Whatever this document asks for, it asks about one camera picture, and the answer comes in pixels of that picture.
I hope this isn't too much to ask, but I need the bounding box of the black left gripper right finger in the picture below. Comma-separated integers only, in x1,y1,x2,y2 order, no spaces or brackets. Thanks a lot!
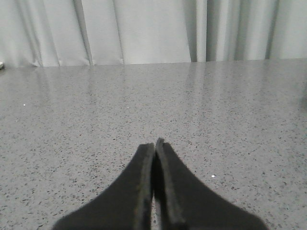
154,138,267,230

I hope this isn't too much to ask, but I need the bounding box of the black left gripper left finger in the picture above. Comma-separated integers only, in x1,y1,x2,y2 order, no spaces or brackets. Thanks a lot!
53,143,154,230

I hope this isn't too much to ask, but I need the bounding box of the grey curtain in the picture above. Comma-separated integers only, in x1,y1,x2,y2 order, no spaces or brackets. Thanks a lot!
0,0,307,67

